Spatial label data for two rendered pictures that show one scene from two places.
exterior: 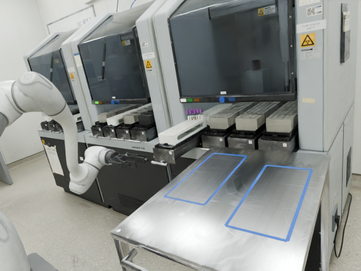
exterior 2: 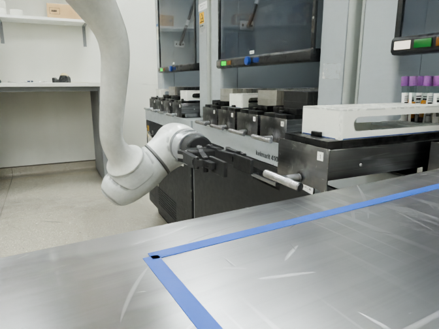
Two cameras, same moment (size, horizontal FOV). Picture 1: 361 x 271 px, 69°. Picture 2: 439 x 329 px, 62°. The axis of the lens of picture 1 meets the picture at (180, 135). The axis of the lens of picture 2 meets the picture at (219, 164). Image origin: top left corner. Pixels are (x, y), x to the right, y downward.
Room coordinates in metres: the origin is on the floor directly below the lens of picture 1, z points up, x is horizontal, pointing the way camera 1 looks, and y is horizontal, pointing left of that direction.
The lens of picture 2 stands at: (0.57, -0.02, 0.91)
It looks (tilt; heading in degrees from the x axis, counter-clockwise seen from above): 13 degrees down; 24
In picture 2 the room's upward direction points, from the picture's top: straight up
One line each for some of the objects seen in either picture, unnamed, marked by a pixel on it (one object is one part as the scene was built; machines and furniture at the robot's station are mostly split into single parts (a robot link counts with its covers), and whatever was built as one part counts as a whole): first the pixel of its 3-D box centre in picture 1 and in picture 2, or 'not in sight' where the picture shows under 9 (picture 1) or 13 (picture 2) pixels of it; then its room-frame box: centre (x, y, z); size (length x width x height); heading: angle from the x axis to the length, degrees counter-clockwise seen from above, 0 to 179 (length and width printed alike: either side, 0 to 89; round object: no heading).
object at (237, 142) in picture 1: (265, 123); not in sight; (1.38, -0.48, 0.78); 0.73 x 0.14 x 0.09; 139
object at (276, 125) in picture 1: (279, 125); not in sight; (1.10, -0.44, 0.85); 0.12 x 0.02 x 0.06; 48
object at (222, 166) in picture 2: (131, 164); (217, 166); (1.21, 0.27, 0.74); 0.07 x 0.01 x 0.03; 49
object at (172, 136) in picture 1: (183, 131); (381, 121); (1.32, -0.02, 0.83); 0.30 x 0.10 x 0.06; 139
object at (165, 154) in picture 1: (199, 132); (425, 145); (1.42, -0.11, 0.78); 0.73 x 0.14 x 0.09; 139
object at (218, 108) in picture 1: (214, 114); not in sight; (1.56, -0.23, 0.83); 0.30 x 0.10 x 0.06; 139
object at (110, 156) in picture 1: (116, 158); (200, 152); (1.33, 0.36, 0.74); 0.09 x 0.08 x 0.07; 49
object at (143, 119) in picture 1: (145, 120); (297, 101); (1.66, 0.21, 0.85); 0.12 x 0.02 x 0.06; 50
